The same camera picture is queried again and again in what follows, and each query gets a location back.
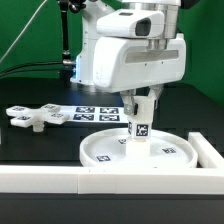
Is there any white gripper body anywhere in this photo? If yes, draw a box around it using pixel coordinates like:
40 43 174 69
93 34 186 93

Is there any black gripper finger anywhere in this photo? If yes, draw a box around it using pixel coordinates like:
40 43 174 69
120 89 138 116
148 84 164 108

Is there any white round table top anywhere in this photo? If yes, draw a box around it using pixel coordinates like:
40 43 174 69
79 128 198 169

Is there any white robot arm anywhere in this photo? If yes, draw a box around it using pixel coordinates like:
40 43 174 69
71 0 200 115

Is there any printed marker sheet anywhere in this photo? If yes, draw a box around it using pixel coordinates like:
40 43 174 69
60 106 128 124

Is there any white cross-shaped table base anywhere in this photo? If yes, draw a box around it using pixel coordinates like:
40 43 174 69
6 104 70 133

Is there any black camera stand pole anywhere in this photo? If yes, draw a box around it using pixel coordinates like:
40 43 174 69
56 0 86 65

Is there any black cable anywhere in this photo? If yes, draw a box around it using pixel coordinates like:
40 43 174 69
0 60 65 80

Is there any white L-shaped fence rail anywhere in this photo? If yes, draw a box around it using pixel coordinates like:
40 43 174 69
0 132 224 195

